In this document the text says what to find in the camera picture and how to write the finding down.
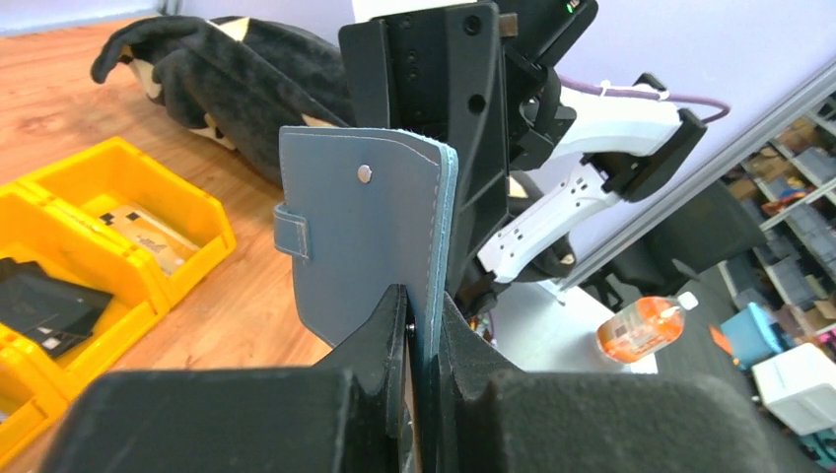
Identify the right yellow bin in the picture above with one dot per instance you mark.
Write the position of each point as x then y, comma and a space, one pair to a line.
178, 232

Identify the black floral plush blanket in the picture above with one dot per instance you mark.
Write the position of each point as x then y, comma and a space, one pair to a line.
234, 80

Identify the black cards stack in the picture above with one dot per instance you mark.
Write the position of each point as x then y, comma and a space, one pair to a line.
55, 314

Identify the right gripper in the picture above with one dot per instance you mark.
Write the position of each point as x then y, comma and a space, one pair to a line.
440, 72

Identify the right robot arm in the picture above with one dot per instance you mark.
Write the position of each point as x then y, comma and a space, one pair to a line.
537, 155

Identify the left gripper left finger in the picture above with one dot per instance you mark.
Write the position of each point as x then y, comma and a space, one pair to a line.
346, 413

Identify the orange drink bottle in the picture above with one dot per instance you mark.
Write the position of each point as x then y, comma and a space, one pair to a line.
644, 327

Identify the gold cards stack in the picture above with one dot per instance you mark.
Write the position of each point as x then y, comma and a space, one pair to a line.
169, 248

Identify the left yellow bin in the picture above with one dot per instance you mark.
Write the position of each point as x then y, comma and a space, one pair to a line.
30, 403

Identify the yellow bin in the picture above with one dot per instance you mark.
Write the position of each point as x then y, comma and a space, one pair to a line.
34, 230
30, 403
178, 232

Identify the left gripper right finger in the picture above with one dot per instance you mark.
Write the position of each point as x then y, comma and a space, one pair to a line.
498, 418

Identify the black office chair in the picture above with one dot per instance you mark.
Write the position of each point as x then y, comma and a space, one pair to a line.
710, 228

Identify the middle yellow bin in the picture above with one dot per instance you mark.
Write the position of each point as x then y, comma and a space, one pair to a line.
34, 230

